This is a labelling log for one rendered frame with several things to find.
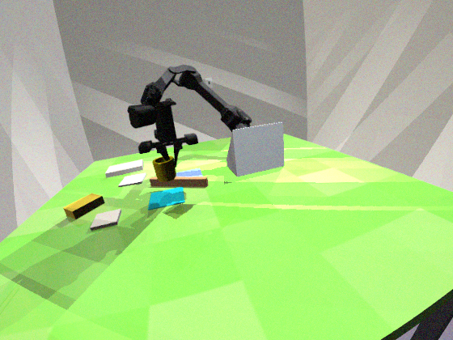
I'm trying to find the yellow rectangular block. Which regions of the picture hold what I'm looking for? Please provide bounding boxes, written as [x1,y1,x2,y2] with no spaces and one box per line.
[63,193,105,220]

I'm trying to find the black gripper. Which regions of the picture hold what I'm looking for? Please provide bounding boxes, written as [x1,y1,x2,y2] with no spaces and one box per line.
[138,121,198,167]

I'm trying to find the white flat bar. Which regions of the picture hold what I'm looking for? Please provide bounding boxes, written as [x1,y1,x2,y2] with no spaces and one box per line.
[105,159,144,178]

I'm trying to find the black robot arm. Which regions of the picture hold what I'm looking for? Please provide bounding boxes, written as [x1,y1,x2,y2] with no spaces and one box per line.
[127,65,252,132]

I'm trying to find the peach flat bar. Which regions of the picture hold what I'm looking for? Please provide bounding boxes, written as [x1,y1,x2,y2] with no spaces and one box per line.
[150,176,209,187]

